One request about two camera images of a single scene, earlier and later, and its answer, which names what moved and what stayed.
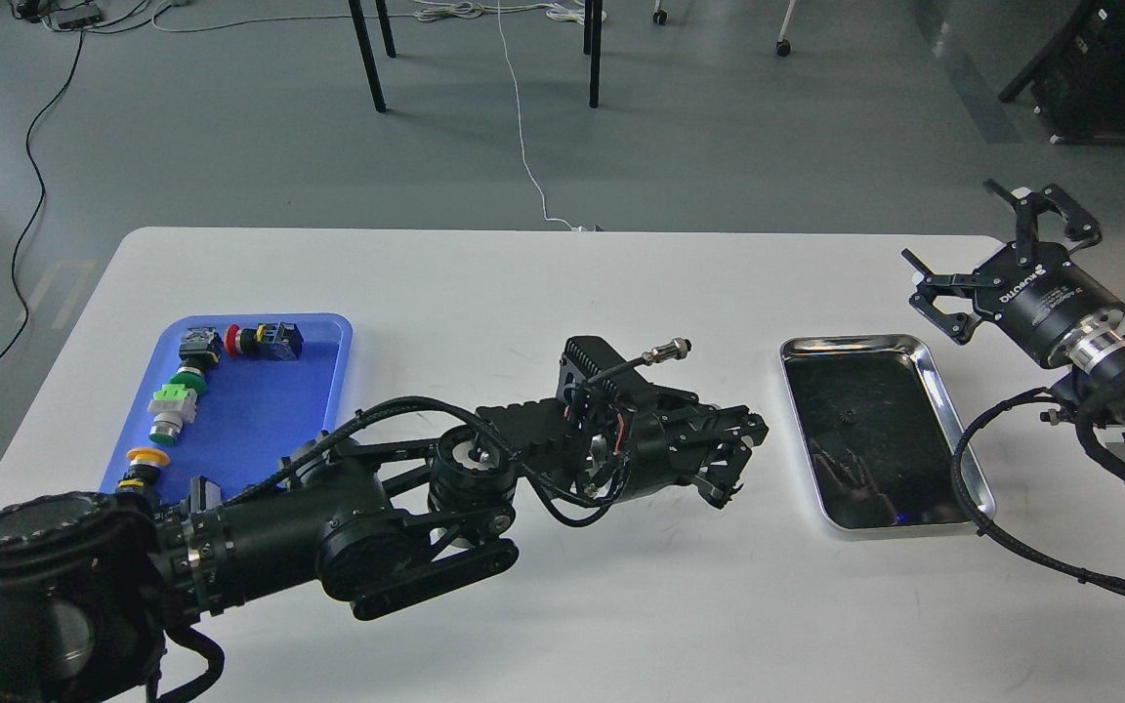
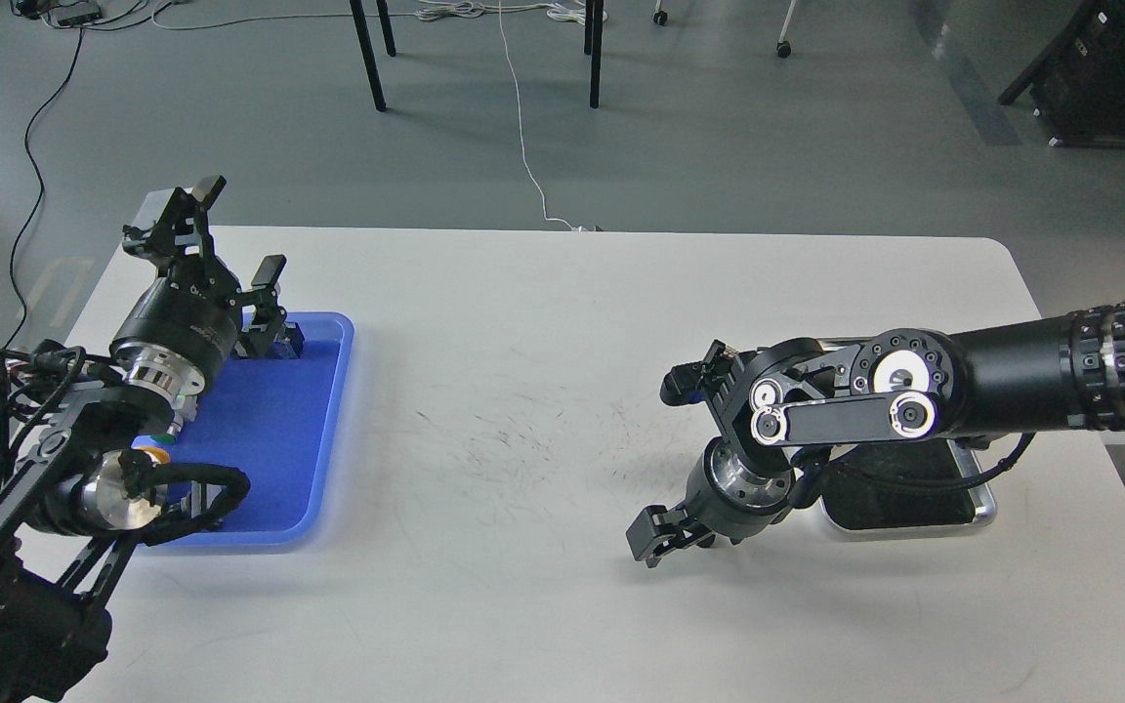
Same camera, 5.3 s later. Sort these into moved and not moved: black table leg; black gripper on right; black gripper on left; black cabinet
Moved: black gripper on right; black gripper on left
Not moved: black cabinet; black table leg
